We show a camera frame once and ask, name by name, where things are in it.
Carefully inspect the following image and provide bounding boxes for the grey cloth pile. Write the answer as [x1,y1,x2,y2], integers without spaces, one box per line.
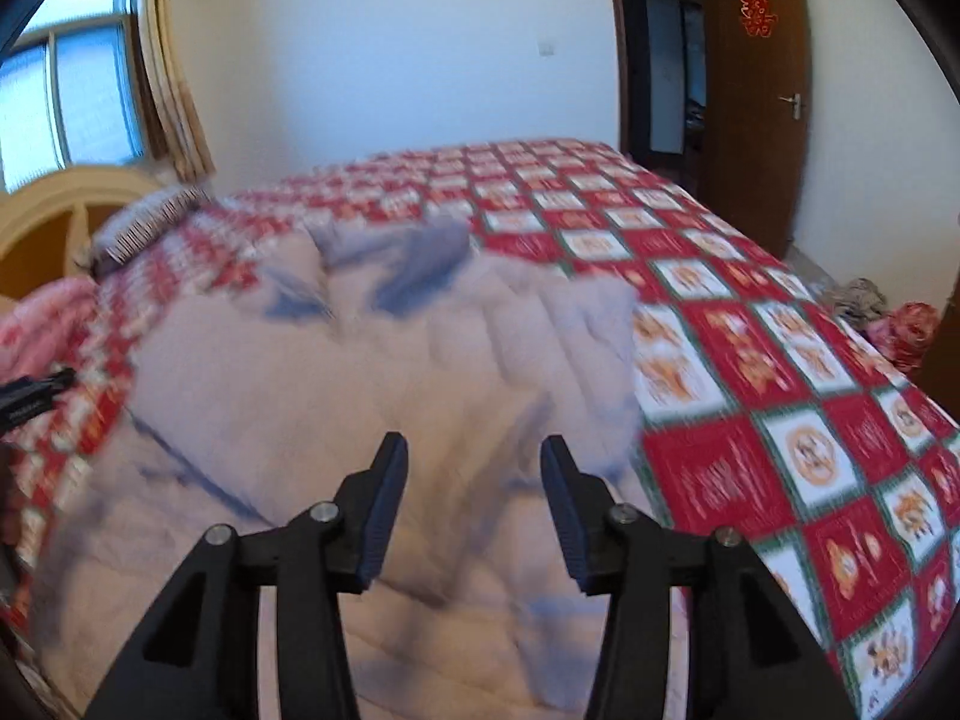
[829,277,890,323]

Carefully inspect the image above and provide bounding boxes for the pink quilt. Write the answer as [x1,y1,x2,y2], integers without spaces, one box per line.
[0,274,102,383]

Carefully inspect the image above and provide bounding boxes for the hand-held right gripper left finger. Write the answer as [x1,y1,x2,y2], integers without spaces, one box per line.
[86,431,410,720]

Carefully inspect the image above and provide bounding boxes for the brown wooden door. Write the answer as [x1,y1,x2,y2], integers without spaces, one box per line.
[701,0,815,260]

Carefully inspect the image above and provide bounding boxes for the cream wooden headboard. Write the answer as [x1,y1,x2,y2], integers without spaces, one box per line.
[0,165,166,301]

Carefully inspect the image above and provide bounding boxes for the red cloth bundle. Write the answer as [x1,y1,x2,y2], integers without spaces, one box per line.
[870,302,942,376]

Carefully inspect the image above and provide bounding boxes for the dark wooden door frame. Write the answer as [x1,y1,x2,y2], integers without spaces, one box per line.
[604,0,721,188]

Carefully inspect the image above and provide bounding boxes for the striped pillow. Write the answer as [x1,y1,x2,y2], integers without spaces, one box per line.
[90,184,215,267]

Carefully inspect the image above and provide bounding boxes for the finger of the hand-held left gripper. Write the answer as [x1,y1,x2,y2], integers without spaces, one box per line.
[7,366,77,397]

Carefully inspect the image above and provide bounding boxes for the window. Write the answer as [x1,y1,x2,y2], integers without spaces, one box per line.
[0,0,151,196]

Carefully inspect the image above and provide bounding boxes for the red paper door decoration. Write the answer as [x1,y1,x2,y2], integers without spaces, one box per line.
[737,0,777,38]

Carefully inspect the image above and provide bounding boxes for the red printed checkered blanket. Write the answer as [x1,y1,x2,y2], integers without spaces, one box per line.
[0,136,960,720]

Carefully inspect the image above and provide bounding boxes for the beige puffer jacket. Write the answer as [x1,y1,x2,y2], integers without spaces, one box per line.
[30,221,687,720]

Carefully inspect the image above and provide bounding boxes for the beige patterned curtain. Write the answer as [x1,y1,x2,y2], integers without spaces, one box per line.
[135,0,218,181]

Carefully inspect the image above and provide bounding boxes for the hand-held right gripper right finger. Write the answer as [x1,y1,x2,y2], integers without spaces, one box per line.
[540,435,860,720]

